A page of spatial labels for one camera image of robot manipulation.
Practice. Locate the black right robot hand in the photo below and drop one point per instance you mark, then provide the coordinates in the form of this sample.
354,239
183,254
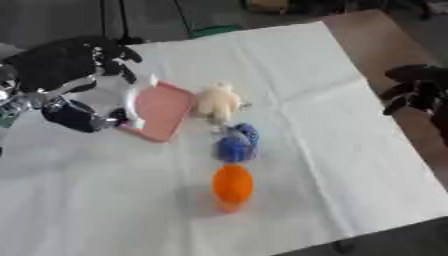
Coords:
417,88

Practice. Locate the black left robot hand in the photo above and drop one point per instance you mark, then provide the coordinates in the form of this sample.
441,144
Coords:
55,65

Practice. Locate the pink box with white rim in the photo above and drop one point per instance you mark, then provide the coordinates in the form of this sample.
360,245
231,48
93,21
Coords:
157,111

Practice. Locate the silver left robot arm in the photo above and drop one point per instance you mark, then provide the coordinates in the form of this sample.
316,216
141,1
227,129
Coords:
10,100

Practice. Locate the black tripod legs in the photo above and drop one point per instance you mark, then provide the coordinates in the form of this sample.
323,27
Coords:
125,20

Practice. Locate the green object on floor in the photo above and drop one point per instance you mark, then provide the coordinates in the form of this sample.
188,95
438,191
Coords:
213,30

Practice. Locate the cream soft toy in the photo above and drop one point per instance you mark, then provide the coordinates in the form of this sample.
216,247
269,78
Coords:
217,100

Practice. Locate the blue soft toy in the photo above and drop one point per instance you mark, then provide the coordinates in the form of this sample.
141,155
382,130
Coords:
238,144

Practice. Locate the orange toy fruit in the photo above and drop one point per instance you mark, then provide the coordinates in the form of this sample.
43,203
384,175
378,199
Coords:
232,186

